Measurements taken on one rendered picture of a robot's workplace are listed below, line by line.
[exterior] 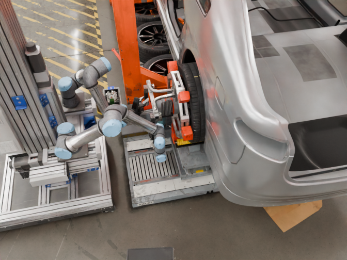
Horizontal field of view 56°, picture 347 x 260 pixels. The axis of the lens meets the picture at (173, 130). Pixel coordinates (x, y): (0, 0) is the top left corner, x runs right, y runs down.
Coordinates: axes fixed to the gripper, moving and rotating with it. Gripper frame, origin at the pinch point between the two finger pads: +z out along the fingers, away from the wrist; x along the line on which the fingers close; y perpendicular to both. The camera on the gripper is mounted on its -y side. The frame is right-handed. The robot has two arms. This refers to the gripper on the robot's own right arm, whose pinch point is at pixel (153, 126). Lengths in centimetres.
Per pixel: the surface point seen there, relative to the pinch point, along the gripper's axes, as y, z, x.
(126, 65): 16, 60, 11
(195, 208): -83, -36, -30
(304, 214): -81, -64, -125
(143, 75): 1, 62, -2
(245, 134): 62, -72, -39
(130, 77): 3, 60, 9
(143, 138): -75, 51, 3
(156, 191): -75, -15, 2
